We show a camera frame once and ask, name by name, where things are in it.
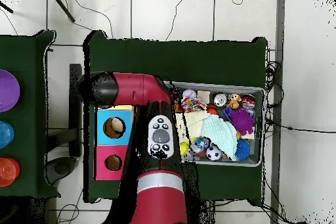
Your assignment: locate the grey floor cable cover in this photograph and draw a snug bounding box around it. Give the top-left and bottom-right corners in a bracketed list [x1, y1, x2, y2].
[270, 0, 286, 193]

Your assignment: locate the tangled black cable bundle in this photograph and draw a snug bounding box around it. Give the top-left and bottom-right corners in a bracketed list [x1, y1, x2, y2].
[263, 59, 285, 141]

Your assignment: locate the orange plastic bowl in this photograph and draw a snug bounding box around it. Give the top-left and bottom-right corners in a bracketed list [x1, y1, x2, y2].
[0, 157, 21, 187]

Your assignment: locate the wooden three-hole sorting box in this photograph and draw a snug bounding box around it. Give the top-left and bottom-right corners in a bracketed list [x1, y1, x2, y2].
[93, 104, 134, 181]

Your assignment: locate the dark green tablecloth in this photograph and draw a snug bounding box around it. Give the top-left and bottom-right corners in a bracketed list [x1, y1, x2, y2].
[83, 30, 268, 204]

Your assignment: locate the silver mesh bin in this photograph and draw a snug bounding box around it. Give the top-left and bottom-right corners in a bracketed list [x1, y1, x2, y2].
[163, 80, 264, 168]

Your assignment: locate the purple spiky ball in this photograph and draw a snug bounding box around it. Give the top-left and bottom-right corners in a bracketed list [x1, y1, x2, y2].
[228, 108, 256, 136]

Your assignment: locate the dark tripod leg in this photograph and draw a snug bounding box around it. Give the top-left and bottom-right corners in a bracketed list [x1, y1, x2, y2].
[48, 0, 76, 23]
[0, 0, 14, 14]

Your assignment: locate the cream cloth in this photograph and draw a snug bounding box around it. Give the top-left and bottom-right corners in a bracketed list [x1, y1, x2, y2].
[175, 110, 211, 143]

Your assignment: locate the mint green cloth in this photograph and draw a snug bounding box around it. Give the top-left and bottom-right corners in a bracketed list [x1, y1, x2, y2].
[200, 114, 238, 162]

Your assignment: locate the thin black floor cable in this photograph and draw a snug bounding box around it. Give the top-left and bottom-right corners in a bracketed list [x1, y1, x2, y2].
[165, 0, 190, 41]

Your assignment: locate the dark green side-table cloth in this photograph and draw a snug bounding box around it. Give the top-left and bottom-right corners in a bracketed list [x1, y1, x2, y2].
[0, 30, 61, 198]

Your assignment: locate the brown monkey plush toy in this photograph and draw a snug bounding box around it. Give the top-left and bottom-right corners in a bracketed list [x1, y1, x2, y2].
[226, 93, 242, 110]

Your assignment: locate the blue fuzzy ball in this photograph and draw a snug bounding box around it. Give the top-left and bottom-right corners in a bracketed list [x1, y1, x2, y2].
[235, 138, 251, 162]

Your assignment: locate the plain wooden block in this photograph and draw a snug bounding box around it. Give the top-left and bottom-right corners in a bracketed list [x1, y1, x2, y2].
[197, 90, 211, 104]

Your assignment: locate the white toy baseball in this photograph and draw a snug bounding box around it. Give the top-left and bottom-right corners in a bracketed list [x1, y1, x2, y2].
[181, 88, 198, 100]

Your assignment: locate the polka-dot paper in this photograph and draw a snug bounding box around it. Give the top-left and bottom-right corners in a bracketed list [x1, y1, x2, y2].
[179, 97, 207, 113]

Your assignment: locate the long black floor cable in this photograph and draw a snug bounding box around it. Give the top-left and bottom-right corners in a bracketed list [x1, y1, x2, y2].
[264, 118, 336, 134]

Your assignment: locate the blue plastic bowl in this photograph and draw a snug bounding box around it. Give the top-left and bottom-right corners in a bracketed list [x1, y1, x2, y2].
[0, 120, 15, 149]

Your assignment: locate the purple plastic bowl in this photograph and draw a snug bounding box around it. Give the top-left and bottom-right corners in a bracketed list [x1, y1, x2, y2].
[0, 68, 21, 113]

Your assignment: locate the silver drink can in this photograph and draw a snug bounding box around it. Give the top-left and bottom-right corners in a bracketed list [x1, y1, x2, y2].
[213, 93, 227, 107]

